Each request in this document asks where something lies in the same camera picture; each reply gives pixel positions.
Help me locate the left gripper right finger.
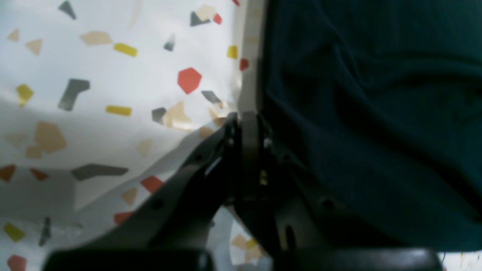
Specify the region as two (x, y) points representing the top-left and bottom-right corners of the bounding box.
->
(237, 113), (444, 271)

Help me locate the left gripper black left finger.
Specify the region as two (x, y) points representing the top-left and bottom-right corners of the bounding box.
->
(43, 113), (240, 271)

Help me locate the black t-shirt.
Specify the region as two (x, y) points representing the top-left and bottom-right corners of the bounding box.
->
(263, 0), (481, 251)

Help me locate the terrazzo pattern tablecloth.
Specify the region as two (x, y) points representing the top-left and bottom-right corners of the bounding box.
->
(1, 0), (266, 271)

